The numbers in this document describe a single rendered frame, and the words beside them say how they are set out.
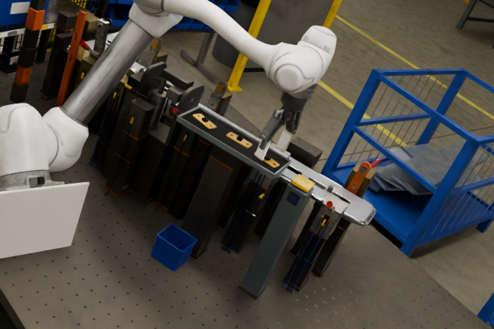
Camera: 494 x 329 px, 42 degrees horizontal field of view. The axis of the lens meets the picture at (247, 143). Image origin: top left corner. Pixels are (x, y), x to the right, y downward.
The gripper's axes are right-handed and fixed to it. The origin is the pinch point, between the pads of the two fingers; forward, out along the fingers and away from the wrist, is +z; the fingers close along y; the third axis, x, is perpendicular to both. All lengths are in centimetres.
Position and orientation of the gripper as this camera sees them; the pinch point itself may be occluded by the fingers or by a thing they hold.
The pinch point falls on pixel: (271, 149)
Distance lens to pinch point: 199.7
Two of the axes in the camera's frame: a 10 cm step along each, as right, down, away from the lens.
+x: -7.4, -5.4, 4.0
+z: -3.5, 8.2, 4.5
